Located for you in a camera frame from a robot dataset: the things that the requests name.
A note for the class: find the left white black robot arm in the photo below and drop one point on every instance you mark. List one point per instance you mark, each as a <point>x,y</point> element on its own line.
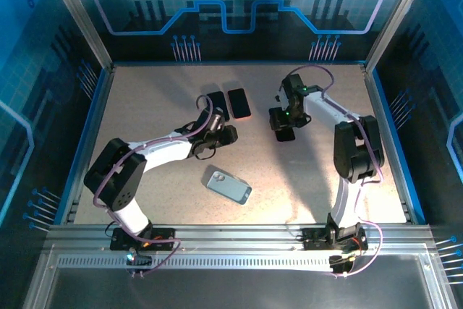
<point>166,150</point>

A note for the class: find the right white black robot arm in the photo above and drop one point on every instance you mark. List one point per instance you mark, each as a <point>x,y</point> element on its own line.
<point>329,108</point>

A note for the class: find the aluminium side rail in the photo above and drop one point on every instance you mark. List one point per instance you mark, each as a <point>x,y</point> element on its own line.
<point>378,106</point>
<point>102,99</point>

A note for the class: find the thin aluminium cross rail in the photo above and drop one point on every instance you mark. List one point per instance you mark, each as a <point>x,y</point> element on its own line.
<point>235,64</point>

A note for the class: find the wide aluminium mounting rail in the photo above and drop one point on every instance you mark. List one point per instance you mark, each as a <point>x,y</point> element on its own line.
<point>235,234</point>

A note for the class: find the blue-grey phone case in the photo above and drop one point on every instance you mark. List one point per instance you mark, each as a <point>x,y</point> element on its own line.
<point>228,187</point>

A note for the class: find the black smartphone with pink rim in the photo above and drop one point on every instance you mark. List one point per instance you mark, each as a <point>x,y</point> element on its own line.
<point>285,136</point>

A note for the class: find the black smartphone with blue rim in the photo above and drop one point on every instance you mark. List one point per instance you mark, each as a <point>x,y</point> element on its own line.
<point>221,102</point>

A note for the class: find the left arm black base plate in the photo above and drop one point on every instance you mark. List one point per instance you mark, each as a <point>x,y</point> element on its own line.
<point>167,237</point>

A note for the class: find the aluminium frame post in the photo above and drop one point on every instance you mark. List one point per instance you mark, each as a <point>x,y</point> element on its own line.
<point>396,16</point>
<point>84,23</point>

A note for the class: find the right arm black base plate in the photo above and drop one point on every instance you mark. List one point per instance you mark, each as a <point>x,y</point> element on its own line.
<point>310,240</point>

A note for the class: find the steel sheet plate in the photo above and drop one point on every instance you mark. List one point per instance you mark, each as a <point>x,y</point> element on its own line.
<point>235,291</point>

